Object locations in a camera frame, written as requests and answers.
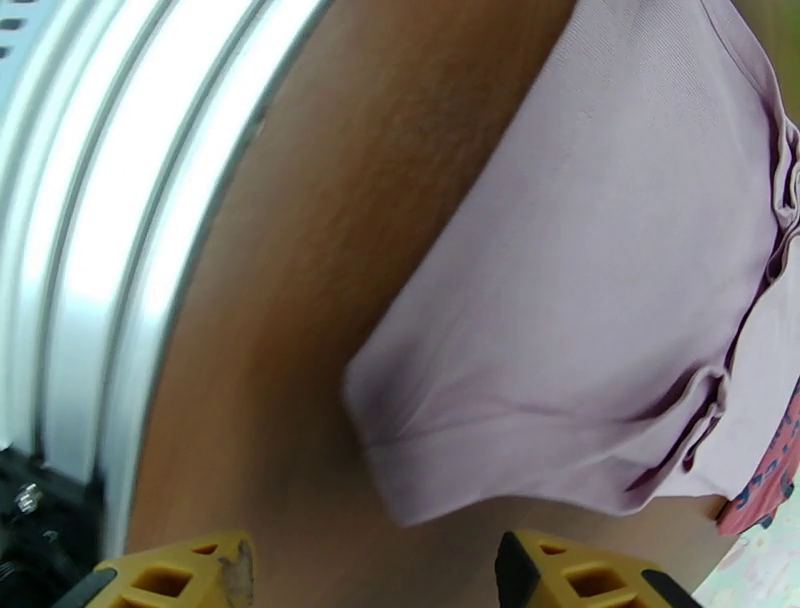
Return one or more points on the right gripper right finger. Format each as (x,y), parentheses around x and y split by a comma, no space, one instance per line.
(587,578)

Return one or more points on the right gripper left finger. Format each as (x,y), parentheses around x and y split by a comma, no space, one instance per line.
(181,575)

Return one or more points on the red printed tank top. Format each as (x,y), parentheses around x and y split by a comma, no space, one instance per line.
(765,494)

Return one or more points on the pale pink tank top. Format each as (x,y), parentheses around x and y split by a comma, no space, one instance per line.
(594,281)

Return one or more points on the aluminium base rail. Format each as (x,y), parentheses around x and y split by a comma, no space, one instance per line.
(112,219)

